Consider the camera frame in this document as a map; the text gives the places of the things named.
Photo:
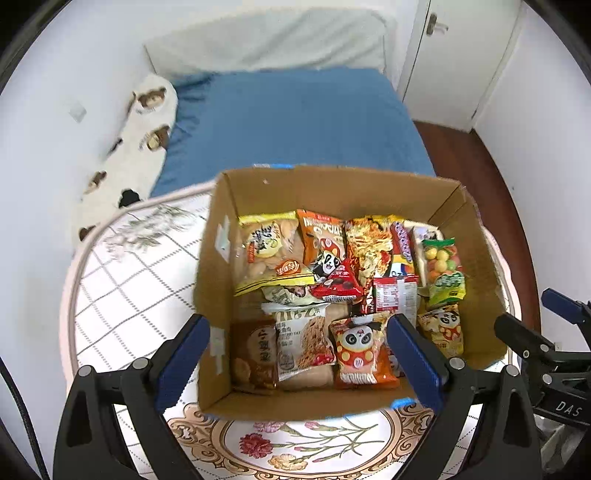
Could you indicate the white oat cookie bag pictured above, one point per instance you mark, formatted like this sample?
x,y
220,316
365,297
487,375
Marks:
x,y
302,337

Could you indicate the blue bed sheet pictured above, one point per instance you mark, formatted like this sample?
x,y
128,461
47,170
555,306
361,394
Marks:
x,y
337,117

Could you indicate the orange panda snack bag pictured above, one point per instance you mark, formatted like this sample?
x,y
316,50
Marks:
x,y
363,359

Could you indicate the yellow noodle snack bag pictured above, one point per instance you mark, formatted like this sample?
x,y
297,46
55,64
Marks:
x,y
378,247

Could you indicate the white door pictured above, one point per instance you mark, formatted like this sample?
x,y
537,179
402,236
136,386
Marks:
x,y
448,77

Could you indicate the brown pastry packet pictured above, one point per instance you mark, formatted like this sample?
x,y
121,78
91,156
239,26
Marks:
x,y
253,355

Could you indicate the door handle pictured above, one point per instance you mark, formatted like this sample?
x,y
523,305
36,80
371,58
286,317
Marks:
x,y
434,25

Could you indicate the grey dotted pillow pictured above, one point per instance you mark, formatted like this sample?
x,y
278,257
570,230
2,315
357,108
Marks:
x,y
315,38

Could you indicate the wall socket left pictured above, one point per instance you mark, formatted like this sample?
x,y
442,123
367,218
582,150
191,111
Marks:
x,y
77,112

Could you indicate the yellow panda snack bag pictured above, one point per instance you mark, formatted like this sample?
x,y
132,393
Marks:
x,y
442,326

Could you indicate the small pale snack packet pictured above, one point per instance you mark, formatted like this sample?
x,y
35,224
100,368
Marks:
x,y
290,296

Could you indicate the cardboard milk box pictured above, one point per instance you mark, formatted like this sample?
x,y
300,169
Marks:
x,y
300,267

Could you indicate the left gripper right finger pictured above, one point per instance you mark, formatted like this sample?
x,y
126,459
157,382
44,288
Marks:
x,y
420,360

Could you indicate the green candy bag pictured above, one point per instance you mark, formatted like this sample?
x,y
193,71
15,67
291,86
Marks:
x,y
446,279

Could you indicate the red white sachet packet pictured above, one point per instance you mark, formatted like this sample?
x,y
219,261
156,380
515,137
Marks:
x,y
398,295

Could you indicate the red snack packet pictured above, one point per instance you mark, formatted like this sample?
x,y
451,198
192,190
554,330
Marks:
x,y
338,288

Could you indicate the yellow cracker bag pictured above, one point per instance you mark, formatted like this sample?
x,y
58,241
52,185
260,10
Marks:
x,y
270,253

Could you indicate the red panda snack bag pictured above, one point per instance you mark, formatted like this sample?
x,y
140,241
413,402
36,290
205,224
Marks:
x,y
324,243

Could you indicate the bear print pillow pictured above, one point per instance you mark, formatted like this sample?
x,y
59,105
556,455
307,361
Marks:
x,y
134,162

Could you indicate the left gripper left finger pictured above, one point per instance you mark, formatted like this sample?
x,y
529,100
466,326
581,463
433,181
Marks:
x,y
176,359

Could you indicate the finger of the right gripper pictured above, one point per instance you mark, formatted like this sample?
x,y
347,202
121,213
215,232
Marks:
x,y
533,349
573,311

